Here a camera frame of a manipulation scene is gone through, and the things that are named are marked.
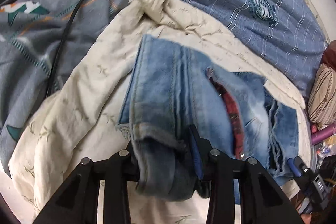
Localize grey patterned blanket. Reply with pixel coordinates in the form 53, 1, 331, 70
0, 0, 137, 177

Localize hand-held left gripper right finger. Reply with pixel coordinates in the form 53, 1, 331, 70
188, 124, 305, 224

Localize purple bottle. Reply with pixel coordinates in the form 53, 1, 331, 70
310, 126, 336, 144

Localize blue denim pants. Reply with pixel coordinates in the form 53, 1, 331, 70
117, 34, 300, 201

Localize black power cable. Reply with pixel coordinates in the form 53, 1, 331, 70
46, 0, 109, 97

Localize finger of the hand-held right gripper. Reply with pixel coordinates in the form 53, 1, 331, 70
287, 158, 296, 177
293, 156, 310, 174

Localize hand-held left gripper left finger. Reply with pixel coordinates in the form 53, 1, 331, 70
33, 150, 139, 224

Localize maroon cloth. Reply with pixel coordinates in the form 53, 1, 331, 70
322, 40, 336, 67

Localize striped beige pillow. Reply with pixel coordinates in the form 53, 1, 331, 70
307, 63, 336, 126

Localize cream leaf-print bedsheet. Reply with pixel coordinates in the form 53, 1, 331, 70
8, 0, 313, 224

